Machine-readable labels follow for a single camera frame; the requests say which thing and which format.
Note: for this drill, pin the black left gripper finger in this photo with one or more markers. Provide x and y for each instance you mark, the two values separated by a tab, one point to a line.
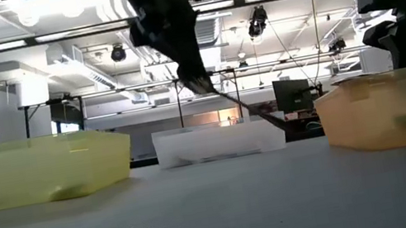
172	58
193	61

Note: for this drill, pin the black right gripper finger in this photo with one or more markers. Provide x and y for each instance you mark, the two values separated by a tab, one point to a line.
386	35

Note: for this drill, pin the black computer monitor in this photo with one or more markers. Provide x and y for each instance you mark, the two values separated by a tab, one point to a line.
291	94

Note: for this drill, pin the clear plastic bin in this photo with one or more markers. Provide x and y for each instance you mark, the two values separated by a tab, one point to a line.
212	143

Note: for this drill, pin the blue grey table mat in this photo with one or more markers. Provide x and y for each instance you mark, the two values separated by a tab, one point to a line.
205	222

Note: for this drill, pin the black ceiling camera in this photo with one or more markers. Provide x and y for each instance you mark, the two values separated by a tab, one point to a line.
256	25
336	45
118	54

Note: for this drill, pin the black metal rig frame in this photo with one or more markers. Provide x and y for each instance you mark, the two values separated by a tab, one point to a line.
66	113
221	72

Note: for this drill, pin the yellow plastic bin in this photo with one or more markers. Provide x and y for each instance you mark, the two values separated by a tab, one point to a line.
29	174

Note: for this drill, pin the orange plastic bin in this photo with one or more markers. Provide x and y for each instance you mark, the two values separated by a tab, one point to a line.
387	115

